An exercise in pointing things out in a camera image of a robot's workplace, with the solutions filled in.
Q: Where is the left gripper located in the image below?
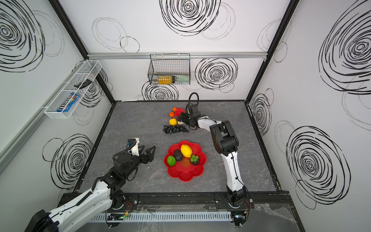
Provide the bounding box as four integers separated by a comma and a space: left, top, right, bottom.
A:
123, 144, 155, 179

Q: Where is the green lime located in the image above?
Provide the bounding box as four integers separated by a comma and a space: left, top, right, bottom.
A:
167, 156, 176, 167

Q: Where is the large yellow lemon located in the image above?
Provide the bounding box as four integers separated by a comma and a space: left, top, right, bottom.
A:
181, 145, 193, 158

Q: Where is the dark wrinkled avocado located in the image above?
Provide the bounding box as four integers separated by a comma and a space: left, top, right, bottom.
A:
173, 149, 184, 162

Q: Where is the red flower shaped bowl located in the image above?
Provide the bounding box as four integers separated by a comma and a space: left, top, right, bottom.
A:
163, 140, 207, 182

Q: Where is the dark purple plum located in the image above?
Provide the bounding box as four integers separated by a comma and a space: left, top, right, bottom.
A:
190, 155, 200, 166

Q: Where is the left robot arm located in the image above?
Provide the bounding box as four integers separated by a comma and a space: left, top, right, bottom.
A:
26, 142, 156, 232

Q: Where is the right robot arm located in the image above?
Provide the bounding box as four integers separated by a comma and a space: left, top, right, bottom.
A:
180, 103, 249, 208

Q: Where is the red pink apple fruit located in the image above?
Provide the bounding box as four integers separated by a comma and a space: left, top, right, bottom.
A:
175, 108, 185, 117

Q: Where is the small yellow lemon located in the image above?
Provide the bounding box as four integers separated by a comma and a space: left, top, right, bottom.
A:
169, 118, 177, 126

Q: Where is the black grape bunch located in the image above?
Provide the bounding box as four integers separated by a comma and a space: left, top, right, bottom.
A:
163, 125, 189, 134

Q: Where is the green box in basket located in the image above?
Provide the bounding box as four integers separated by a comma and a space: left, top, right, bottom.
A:
175, 75, 190, 85

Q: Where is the yellow box in basket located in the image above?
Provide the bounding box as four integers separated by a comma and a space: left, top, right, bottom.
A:
157, 75, 174, 85

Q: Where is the blue candy packet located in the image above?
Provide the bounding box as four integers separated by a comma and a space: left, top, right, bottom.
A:
57, 93, 80, 112

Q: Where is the black remote control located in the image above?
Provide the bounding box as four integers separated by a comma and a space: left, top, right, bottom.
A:
74, 79, 92, 90

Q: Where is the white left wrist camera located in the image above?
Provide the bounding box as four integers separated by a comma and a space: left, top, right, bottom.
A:
127, 138, 140, 156

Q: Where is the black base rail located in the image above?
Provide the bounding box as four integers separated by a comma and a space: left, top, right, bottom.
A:
60, 190, 293, 211

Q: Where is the black wire basket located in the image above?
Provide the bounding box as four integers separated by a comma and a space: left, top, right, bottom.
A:
147, 58, 191, 85

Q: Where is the white slotted cable duct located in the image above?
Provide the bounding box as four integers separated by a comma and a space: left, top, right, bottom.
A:
89, 211, 232, 223

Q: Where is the aluminium wall rail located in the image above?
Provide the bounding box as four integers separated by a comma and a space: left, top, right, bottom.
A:
88, 51, 268, 60

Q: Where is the white wire shelf basket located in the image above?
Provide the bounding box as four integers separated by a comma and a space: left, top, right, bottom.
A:
44, 60, 102, 119

